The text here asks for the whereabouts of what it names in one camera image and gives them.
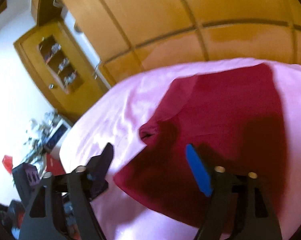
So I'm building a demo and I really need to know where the wooden display cabinet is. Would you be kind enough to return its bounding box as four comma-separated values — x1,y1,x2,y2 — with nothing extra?
14,21,108,122

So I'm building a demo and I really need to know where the red box on floor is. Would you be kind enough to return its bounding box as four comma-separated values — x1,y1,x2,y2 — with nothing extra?
46,154,66,176

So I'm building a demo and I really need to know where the dark purple box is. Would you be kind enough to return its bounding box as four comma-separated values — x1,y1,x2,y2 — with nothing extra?
12,163,40,208

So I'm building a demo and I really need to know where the dark red garment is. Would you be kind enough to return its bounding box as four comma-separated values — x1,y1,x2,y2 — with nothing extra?
114,64,287,227

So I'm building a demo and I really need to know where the pink quilted bedspread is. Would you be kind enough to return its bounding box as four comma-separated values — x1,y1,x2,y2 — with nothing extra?
60,58,301,239

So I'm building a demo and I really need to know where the wooden panelled wardrobe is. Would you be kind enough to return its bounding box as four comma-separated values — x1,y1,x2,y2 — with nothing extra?
32,0,301,85

